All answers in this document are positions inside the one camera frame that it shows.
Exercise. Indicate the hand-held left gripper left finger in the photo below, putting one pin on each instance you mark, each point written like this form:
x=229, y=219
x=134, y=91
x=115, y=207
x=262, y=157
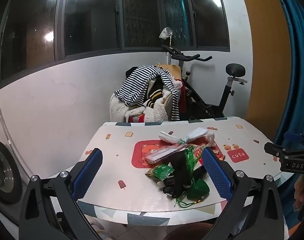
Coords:
x=88, y=172

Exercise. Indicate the black white striped shirt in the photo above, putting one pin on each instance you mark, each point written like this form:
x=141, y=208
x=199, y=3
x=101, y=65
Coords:
x=137, y=82

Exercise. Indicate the white tissue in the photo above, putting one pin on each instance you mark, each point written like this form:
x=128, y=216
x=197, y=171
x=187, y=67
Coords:
x=211, y=138

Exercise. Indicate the black garment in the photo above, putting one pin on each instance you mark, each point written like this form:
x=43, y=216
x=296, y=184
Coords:
x=132, y=72

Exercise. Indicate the white bag on pole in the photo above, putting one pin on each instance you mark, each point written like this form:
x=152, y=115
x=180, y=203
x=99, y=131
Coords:
x=165, y=33

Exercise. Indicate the clear bag of white tissues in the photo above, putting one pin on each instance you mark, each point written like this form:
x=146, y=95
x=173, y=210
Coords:
x=195, y=133

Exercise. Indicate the printed tablecloth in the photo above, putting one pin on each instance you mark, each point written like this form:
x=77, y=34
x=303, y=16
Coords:
x=117, y=160

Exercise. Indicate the clear plastic case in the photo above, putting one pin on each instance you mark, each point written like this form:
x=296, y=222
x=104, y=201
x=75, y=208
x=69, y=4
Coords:
x=162, y=153

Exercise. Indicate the green snack packet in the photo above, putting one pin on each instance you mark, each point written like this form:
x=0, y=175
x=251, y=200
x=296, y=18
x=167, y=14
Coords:
x=162, y=172

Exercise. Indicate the person's right hand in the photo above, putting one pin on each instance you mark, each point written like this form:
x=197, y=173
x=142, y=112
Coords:
x=301, y=187

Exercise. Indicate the red envelope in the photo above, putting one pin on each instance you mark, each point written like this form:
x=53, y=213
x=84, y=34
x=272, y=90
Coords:
x=220, y=155

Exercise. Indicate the blue curtain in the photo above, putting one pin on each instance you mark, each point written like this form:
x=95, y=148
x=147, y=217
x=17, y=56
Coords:
x=299, y=67

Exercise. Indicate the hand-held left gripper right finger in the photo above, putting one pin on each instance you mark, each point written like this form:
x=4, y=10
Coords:
x=217, y=173

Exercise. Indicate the white washing machine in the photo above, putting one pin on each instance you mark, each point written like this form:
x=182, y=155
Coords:
x=2, y=172

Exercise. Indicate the black exercise bike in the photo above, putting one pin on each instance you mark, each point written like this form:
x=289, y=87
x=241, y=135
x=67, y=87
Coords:
x=204, y=105

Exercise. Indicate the dark framed window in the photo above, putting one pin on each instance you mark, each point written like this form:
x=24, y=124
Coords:
x=92, y=17

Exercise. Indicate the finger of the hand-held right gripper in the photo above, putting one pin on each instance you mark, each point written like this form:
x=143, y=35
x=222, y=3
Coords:
x=293, y=136
x=274, y=148

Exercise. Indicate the wooden wardrobe panel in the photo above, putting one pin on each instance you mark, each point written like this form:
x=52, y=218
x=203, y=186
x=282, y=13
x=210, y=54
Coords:
x=269, y=55

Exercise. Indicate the green tassel ornament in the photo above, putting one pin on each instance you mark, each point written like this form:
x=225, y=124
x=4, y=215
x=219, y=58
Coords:
x=198, y=190

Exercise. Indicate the black yellow striped sweater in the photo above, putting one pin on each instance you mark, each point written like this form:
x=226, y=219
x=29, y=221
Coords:
x=154, y=95

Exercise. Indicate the red cloth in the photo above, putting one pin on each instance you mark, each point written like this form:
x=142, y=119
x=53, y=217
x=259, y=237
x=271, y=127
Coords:
x=184, y=97

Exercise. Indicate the black dotted sock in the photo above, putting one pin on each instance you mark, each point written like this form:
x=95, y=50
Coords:
x=178, y=170

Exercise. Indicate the wooden chair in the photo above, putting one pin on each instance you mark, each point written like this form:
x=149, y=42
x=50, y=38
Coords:
x=173, y=71

